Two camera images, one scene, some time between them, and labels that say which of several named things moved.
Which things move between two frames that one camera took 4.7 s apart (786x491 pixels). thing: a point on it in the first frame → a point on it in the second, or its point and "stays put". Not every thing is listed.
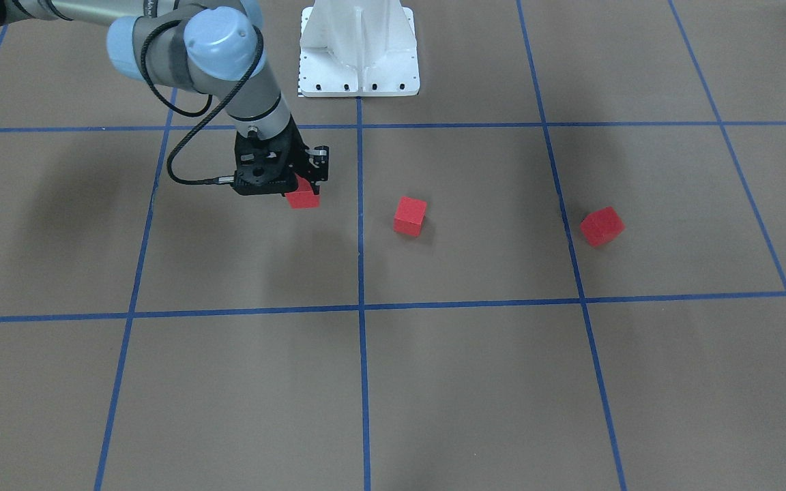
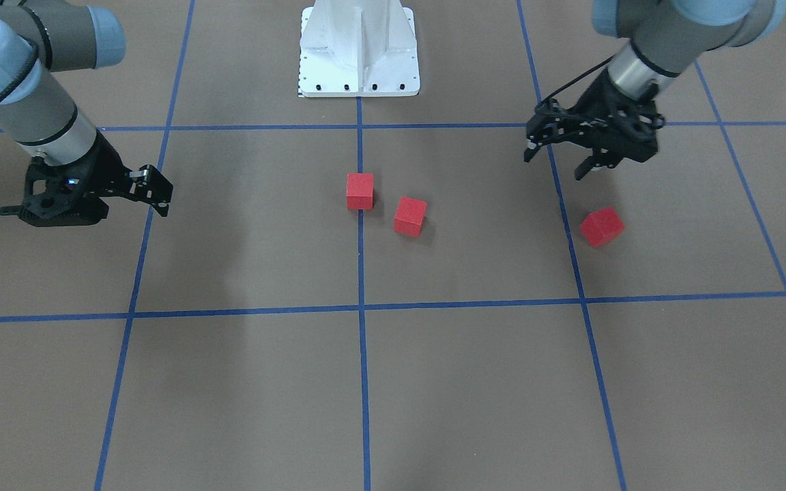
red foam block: (304, 197) → (360, 191)
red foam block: (602, 226) stays put
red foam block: (409, 215) stays put
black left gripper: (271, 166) → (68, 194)
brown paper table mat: (593, 255) stays put
